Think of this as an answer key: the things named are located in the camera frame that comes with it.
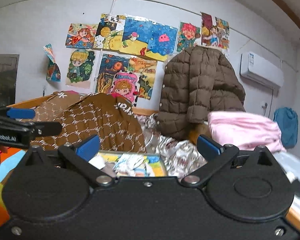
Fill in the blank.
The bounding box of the white floral satin quilt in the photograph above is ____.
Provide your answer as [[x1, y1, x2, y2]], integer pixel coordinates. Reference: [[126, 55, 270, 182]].
[[136, 114, 207, 179]]

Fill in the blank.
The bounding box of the red haired boy drawing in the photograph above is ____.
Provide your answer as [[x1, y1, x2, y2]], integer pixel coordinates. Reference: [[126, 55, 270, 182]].
[[177, 22, 201, 52]]

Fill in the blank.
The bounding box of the curled colourful paper drawing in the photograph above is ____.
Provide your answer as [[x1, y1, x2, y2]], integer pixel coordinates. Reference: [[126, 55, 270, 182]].
[[43, 44, 61, 82]]

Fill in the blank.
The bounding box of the white cloth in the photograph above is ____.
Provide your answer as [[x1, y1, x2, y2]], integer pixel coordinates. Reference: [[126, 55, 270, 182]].
[[89, 155, 106, 170]]

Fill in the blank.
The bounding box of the pineapple beach drawing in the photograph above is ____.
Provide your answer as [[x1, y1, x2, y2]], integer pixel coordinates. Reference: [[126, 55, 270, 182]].
[[93, 14, 153, 56]]

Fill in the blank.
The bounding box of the pink folded blanket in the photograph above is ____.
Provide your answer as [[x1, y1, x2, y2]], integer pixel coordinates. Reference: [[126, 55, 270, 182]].
[[207, 111, 286, 153]]

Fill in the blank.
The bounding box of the light blue packaged mask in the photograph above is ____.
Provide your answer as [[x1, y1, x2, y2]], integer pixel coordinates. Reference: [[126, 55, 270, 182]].
[[113, 154, 148, 177]]

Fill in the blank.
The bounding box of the blue hanging bag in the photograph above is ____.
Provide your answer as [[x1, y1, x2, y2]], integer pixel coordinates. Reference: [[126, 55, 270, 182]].
[[274, 107, 299, 148]]

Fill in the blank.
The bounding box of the brown patterned quilt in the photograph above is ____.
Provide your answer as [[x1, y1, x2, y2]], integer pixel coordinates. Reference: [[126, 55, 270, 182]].
[[31, 91, 145, 153]]

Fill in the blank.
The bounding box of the dark grey door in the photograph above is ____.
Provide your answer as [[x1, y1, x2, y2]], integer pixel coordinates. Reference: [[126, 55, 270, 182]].
[[0, 54, 19, 107]]

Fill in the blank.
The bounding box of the white air conditioner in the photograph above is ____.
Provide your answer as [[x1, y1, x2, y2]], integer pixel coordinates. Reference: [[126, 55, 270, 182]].
[[240, 52, 284, 90]]

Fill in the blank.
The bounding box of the mermaid girl drawing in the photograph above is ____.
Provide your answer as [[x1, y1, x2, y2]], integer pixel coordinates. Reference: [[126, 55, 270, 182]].
[[65, 23, 98, 49]]

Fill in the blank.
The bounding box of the grey tray with painting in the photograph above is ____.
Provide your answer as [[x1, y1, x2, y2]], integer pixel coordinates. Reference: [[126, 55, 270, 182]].
[[89, 151, 168, 178]]

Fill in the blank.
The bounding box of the blond child drawing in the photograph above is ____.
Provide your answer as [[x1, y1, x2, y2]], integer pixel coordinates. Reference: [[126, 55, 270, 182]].
[[65, 49, 96, 89]]

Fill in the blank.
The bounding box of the basketball boy drawing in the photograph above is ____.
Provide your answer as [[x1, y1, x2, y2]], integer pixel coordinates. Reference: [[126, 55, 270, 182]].
[[201, 12, 230, 50]]

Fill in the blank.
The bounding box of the brown puffer jacket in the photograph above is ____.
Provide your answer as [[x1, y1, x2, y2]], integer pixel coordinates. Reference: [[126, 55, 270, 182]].
[[157, 46, 245, 140]]

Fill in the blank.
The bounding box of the colourful block bedsheet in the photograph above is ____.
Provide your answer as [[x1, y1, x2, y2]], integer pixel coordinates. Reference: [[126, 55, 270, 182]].
[[0, 148, 26, 226]]

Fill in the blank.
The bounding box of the pink magazine girl drawing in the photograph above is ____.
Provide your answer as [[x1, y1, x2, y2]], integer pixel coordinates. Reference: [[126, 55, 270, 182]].
[[109, 71, 141, 106]]

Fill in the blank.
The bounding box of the blue sea jellyfish drawing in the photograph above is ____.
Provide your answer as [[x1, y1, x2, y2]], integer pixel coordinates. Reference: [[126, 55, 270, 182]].
[[146, 22, 178, 62]]

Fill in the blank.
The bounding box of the starry night style drawing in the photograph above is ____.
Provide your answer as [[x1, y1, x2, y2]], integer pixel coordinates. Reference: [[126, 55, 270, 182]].
[[96, 54, 158, 104]]

